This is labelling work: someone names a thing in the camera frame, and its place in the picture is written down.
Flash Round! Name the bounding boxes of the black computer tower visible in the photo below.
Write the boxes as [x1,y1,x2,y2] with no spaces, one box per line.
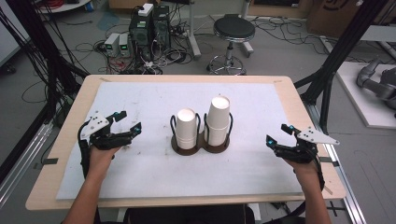
[152,5,172,50]
[129,12,155,61]

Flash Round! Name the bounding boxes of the white floor board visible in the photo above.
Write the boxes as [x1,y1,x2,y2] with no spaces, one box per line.
[335,61,396,130]

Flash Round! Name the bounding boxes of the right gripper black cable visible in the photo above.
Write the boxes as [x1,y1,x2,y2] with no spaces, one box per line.
[311,146,326,192]

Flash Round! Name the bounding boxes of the white table mat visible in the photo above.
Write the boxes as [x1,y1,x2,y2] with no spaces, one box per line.
[55,81,305,201]

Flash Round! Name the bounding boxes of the person's right hand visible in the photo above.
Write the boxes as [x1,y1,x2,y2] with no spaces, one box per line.
[284,158,321,188]

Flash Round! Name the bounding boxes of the black tape cross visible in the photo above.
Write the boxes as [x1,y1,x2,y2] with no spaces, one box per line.
[326,201,347,217]

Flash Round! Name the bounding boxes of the aluminium rail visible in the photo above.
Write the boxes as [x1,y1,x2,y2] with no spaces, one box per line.
[306,102,367,224]
[0,122,54,206]

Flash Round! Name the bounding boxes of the person's dark clothing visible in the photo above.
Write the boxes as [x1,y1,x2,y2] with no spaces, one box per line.
[124,203,256,224]

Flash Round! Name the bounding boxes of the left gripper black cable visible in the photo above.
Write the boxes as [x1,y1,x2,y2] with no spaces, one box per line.
[77,122,92,181]

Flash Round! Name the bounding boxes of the white round table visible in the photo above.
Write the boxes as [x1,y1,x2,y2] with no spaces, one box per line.
[36,0,92,14]

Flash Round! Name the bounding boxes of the black floor cables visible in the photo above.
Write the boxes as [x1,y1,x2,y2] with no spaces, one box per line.
[251,15,368,63]

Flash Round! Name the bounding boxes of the black frame post with cables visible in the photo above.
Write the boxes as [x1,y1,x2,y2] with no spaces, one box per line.
[0,0,90,129]

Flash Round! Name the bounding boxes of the black round stool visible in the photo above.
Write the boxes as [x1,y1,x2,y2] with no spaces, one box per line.
[205,13,256,77]

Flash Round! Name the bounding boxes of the white paper cup stack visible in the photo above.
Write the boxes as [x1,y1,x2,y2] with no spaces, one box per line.
[205,95,232,147]
[176,107,198,150]

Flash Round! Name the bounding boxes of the brown double cup holder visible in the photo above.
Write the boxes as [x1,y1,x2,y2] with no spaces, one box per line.
[169,112,234,157]

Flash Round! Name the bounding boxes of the black metal frame post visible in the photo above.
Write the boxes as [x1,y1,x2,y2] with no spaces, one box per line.
[293,0,390,134]

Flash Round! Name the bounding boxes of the white metal table leg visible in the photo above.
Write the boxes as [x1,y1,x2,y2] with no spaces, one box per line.
[186,0,204,60]

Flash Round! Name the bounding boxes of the white box on tower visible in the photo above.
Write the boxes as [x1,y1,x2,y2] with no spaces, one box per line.
[137,3,155,17]

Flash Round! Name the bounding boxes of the brown cardboard box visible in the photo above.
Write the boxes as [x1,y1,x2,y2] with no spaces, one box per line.
[306,0,396,39]

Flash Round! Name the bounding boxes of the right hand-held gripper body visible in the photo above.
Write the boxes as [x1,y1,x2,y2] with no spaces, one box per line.
[274,126,341,165]

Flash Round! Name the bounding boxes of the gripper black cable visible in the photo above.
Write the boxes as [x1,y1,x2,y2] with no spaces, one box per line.
[77,122,92,181]
[311,146,326,192]

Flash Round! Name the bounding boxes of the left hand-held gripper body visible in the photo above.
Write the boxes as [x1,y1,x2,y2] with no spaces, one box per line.
[78,110,134,151]

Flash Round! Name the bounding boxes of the tangle of floor cables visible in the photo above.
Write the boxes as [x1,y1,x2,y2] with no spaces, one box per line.
[78,18,195,76]

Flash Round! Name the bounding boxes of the person's left hand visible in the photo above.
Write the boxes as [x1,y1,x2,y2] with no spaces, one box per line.
[88,145,121,178]

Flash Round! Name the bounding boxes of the grey bench power supply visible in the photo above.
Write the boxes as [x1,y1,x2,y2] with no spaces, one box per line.
[119,33,132,58]
[104,33,120,58]

